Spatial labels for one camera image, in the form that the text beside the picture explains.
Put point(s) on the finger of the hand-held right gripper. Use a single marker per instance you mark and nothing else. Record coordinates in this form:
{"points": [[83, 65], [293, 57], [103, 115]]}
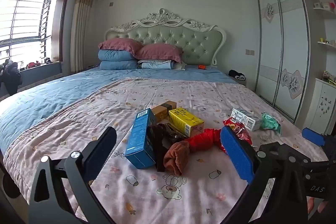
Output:
{"points": [[312, 136], [312, 165]]}

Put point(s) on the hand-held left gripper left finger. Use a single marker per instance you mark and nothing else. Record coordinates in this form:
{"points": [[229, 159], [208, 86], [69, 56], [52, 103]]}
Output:
{"points": [[101, 153]]}

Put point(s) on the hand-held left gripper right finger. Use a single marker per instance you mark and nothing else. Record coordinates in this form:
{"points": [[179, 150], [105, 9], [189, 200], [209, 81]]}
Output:
{"points": [[237, 153]]}

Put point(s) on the red snack packet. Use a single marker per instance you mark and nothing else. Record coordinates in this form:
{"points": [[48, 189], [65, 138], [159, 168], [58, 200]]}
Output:
{"points": [[240, 132]]}

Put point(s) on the red cloth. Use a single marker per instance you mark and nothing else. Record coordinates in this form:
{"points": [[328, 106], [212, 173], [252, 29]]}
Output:
{"points": [[203, 138]]}

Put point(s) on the blue cardboard box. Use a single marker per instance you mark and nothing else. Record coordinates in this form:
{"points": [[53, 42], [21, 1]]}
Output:
{"points": [[139, 137]]}

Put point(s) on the black foam square with hole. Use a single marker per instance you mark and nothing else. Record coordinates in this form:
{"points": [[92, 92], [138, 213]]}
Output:
{"points": [[160, 158]]}

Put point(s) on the orange-brown cloth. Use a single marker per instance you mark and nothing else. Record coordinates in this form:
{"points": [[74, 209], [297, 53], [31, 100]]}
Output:
{"points": [[178, 158]]}

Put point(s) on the person's right hand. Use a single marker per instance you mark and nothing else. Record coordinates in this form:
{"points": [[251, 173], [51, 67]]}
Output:
{"points": [[321, 209]]}

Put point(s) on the white cabinet with stickers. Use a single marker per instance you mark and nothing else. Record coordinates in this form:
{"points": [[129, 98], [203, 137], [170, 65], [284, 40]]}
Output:
{"points": [[321, 106]]}

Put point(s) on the white cardboard box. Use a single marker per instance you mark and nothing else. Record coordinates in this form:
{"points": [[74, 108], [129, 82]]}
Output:
{"points": [[248, 120]]}

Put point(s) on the green plastic packet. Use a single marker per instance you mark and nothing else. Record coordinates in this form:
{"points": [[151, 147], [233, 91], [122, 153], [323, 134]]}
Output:
{"points": [[271, 123]]}

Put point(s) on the clutter on cabinet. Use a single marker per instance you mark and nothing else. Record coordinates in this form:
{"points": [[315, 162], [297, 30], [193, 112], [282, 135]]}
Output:
{"points": [[329, 77]]}

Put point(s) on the yellow cardboard box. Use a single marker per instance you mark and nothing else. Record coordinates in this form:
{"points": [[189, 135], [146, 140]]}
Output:
{"points": [[183, 119]]}

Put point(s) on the white nightstand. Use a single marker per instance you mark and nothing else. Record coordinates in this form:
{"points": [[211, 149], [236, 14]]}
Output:
{"points": [[241, 81]]}

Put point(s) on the blue bed sheet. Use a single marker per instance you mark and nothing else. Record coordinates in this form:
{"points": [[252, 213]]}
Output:
{"points": [[52, 98]]}

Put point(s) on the brown and gold box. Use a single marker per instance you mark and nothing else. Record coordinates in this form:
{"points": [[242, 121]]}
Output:
{"points": [[162, 109]]}

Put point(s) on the black cloth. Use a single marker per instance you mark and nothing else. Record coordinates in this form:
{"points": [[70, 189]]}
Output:
{"points": [[236, 73]]}

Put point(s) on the white sliding-door wardrobe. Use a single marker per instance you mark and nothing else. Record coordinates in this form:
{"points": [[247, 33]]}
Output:
{"points": [[283, 56]]}

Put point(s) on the blue folded quilt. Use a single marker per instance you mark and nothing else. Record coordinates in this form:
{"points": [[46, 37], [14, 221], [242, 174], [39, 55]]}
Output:
{"points": [[115, 55], [118, 65]]}

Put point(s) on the small orange object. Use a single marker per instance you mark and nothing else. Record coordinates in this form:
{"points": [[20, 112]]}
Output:
{"points": [[201, 66]]}

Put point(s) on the small white cloth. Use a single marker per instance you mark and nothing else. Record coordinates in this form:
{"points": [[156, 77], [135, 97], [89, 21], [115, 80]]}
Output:
{"points": [[180, 66]]}

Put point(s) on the light blue folded blanket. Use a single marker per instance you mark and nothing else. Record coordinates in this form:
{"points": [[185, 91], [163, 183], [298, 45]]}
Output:
{"points": [[156, 64]]}

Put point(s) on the pink pillow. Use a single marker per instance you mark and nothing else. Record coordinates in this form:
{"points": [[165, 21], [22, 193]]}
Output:
{"points": [[119, 45], [160, 52]]}

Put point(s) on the red toy car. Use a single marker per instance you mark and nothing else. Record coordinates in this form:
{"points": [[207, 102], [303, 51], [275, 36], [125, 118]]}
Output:
{"points": [[32, 65]]}

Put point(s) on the dark jacket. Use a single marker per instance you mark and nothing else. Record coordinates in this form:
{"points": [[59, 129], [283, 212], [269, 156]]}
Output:
{"points": [[11, 77]]}

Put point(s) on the green tufted headboard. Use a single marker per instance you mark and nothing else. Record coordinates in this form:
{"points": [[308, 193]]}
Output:
{"points": [[183, 37]]}

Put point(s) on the beige curtain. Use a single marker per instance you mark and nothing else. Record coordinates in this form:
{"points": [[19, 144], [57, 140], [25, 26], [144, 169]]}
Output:
{"points": [[82, 22]]}

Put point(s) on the barred window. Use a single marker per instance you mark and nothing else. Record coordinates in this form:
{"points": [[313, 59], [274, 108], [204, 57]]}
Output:
{"points": [[23, 22]]}

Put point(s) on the white wall shelf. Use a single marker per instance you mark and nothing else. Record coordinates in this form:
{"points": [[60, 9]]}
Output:
{"points": [[325, 9], [326, 43]]}

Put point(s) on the beige wall switch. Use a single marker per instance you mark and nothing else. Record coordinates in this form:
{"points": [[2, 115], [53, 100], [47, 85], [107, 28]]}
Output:
{"points": [[250, 51]]}

